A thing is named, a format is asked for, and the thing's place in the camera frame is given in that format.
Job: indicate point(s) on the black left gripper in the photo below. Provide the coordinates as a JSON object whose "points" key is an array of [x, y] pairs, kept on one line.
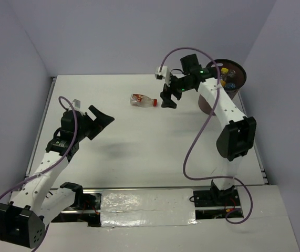
{"points": [[102, 120]]}

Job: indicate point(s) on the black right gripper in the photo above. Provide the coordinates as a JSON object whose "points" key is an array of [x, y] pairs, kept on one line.
{"points": [[166, 95]]}

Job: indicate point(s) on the red cap clear bottle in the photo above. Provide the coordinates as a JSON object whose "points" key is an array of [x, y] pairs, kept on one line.
{"points": [[140, 100]]}

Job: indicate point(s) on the yellow cap orange label bottle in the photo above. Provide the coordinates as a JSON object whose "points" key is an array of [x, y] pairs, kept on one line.
{"points": [[223, 75]]}

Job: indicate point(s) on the blue label white cap bottle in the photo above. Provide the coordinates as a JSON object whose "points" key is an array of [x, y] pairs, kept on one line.
{"points": [[230, 86]]}

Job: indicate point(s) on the small blue label bottle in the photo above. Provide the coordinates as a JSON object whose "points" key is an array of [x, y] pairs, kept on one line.
{"points": [[232, 74]]}

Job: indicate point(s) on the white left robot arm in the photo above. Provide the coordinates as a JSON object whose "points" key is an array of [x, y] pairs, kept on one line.
{"points": [[24, 220]]}

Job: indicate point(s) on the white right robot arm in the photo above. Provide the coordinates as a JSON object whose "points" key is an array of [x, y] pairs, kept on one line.
{"points": [[237, 130]]}

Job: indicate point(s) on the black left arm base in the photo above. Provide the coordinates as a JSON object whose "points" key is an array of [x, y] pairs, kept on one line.
{"points": [[85, 208]]}

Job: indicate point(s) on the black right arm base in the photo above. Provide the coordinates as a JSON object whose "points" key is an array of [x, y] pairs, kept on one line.
{"points": [[213, 198]]}

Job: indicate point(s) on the brown plastic waste bin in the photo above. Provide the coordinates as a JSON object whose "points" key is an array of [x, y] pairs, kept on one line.
{"points": [[239, 81]]}

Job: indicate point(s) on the white foil covered front board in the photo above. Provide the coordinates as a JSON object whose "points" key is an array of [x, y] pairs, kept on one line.
{"points": [[164, 220]]}

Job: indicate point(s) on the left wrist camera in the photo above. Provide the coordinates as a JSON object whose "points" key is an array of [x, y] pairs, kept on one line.
{"points": [[76, 104]]}

